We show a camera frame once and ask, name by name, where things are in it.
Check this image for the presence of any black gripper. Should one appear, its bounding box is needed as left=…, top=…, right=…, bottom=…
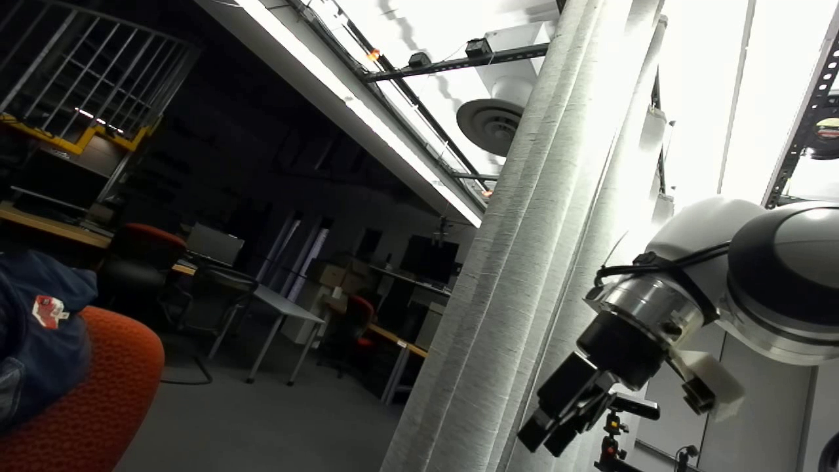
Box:
left=517, top=309, right=672, bottom=460

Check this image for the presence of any grey-white woven curtain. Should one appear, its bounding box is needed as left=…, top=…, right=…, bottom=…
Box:
left=377, top=0, right=675, bottom=472

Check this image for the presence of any desk with orange edge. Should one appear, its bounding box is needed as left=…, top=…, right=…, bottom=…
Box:
left=365, top=320, right=432, bottom=410

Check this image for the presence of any black computer monitor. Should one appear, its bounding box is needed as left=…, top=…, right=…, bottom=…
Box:
left=399, top=233, right=460, bottom=289

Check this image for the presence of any small red chair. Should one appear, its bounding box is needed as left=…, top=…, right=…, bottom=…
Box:
left=346, top=292, right=380, bottom=354

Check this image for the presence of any white folding table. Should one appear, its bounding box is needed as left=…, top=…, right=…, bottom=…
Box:
left=204, top=283, right=328, bottom=389

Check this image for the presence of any round ceiling vent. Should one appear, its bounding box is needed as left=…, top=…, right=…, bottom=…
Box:
left=454, top=97, right=527, bottom=158

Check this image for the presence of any long ceiling light strip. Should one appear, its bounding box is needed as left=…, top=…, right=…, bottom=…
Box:
left=193, top=0, right=487, bottom=232

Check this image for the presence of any grey computer monitor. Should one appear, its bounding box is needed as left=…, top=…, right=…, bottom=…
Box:
left=185, top=220, right=248, bottom=270

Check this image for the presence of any perforated black rack upright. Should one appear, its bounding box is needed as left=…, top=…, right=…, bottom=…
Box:
left=762, top=25, right=839, bottom=209

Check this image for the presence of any red-backed office chair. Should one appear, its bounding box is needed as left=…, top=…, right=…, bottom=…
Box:
left=95, top=220, right=215, bottom=389

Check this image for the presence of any orange mesh office chair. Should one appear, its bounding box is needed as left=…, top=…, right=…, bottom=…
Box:
left=0, top=305, right=167, bottom=472

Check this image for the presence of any dark blue jacket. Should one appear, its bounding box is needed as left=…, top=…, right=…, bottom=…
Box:
left=0, top=247, right=100, bottom=434

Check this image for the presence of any wooden desk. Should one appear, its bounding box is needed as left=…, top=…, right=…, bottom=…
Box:
left=0, top=199, right=198, bottom=282

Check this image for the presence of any black camera tripod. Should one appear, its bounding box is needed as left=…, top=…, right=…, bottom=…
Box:
left=594, top=413, right=635, bottom=472

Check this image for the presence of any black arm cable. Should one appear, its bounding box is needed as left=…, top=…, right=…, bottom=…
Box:
left=592, top=242, right=733, bottom=329

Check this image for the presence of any black ceiling rail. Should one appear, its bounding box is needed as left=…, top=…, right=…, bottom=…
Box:
left=361, top=34, right=554, bottom=88

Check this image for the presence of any yellow shelf frame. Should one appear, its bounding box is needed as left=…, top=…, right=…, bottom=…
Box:
left=0, top=110, right=152, bottom=162

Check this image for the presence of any metal wire grid panel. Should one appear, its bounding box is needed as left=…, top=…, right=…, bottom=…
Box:
left=0, top=0, right=198, bottom=139

